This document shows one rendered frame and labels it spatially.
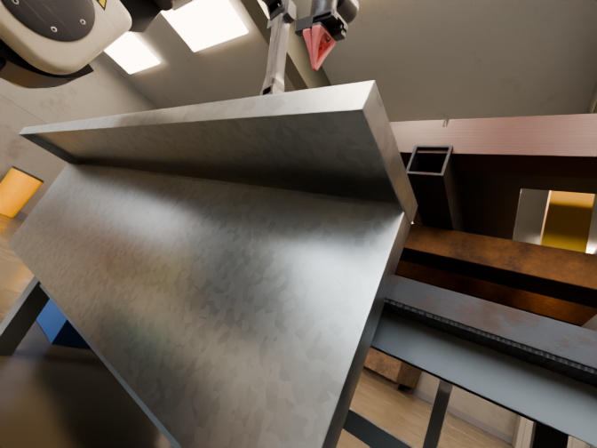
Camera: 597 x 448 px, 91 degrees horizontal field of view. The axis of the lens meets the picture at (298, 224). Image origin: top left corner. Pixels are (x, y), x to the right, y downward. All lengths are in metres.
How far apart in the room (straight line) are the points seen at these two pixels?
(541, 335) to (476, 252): 0.22
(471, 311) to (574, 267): 0.23
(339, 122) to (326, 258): 0.16
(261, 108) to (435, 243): 0.37
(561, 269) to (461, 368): 0.22
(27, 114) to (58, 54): 6.78
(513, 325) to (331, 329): 0.17
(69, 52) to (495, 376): 0.67
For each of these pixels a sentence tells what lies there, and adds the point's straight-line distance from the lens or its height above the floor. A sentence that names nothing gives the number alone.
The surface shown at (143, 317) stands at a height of 0.38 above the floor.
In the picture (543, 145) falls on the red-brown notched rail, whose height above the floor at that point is 0.78.
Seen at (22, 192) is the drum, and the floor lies 0.44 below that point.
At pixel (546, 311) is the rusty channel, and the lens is 0.73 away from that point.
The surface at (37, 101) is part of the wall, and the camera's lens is 7.39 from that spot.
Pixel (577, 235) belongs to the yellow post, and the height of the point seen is 0.76.
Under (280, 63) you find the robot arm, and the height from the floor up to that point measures 1.23.
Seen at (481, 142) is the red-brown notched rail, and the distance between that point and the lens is 0.46.
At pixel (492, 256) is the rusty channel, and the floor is 0.69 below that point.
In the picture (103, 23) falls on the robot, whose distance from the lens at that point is 0.60.
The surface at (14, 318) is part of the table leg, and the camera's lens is 1.35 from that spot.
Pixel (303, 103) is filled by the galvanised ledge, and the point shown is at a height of 0.66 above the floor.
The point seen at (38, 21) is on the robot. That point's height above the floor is 0.69.
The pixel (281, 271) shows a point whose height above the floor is 0.53.
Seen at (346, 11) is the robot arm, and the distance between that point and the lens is 0.85.
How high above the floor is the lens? 0.49
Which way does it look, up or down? 16 degrees up
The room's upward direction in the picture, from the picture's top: 25 degrees clockwise
